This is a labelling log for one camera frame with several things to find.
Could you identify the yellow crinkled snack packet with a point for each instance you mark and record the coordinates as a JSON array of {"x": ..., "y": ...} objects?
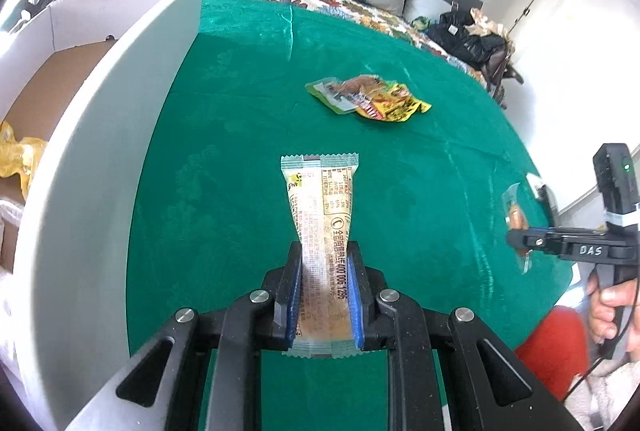
[{"x": 395, "y": 103}]

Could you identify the white plastic wrapper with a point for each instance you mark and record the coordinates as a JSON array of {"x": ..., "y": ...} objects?
[{"x": 10, "y": 226}]

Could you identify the beige cloth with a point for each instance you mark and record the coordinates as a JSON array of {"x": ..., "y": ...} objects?
[{"x": 492, "y": 23}]

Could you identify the brown bag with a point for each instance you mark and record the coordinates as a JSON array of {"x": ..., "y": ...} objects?
[{"x": 500, "y": 71}]

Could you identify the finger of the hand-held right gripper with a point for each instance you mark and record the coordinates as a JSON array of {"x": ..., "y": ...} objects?
[{"x": 535, "y": 241}]

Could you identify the green-edged snack packet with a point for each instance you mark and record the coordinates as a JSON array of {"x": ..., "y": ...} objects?
[{"x": 327, "y": 91}]

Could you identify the long clear cake packet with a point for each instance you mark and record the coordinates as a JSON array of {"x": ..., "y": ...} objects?
[{"x": 320, "y": 211}]

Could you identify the dark flat device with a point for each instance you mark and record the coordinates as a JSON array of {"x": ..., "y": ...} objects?
[{"x": 542, "y": 191}]

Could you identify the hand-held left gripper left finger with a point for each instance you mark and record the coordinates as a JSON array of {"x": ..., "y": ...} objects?
[{"x": 294, "y": 311}]

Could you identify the person's right forearm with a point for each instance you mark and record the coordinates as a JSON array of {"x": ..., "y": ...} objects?
[{"x": 610, "y": 396}]

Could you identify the small clear snack packet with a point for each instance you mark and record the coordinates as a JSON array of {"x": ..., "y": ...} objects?
[{"x": 515, "y": 211}]

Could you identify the black jacket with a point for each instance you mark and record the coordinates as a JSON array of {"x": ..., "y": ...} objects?
[{"x": 460, "y": 36}]

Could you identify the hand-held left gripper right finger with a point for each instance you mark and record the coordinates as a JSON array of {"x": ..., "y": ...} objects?
[{"x": 356, "y": 311}]

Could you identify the yellow snack bag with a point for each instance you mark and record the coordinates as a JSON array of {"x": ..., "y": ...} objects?
[{"x": 20, "y": 156}]

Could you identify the person's right hand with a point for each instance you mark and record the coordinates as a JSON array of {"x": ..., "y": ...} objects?
[{"x": 602, "y": 316}]

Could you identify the green cloth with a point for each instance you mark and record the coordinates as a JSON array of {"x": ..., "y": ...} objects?
[{"x": 425, "y": 23}]

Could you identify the red garment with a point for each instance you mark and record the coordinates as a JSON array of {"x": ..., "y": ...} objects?
[{"x": 550, "y": 351}]

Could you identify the white cardboard box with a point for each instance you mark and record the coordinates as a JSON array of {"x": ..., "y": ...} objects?
[{"x": 100, "y": 161}]

